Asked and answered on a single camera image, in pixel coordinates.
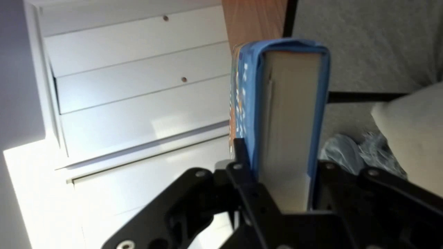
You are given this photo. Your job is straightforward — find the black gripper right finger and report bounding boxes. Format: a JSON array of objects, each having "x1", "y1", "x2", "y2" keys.
[{"x1": 311, "y1": 159, "x2": 443, "y2": 249}]

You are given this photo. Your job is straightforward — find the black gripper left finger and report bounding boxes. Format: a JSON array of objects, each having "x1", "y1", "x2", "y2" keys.
[{"x1": 101, "y1": 135, "x2": 299, "y2": 249}]

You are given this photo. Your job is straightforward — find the blue hardcover book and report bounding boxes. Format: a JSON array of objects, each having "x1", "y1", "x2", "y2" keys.
[{"x1": 228, "y1": 37, "x2": 332, "y2": 214}]

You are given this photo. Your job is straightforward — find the blue patterned cloth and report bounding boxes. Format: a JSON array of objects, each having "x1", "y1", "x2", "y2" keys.
[{"x1": 320, "y1": 131, "x2": 408, "y2": 180}]

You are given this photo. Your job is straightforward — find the plain beige pillow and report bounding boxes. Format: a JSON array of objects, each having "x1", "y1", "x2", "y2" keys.
[{"x1": 370, "y1": 80, "x2": 443, "y2": 198}]

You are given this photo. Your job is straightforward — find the white wardrobe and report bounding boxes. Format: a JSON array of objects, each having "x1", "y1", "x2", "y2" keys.
[{"x1": 21, "y1": 0, "x2": 238, "y2": 249}]

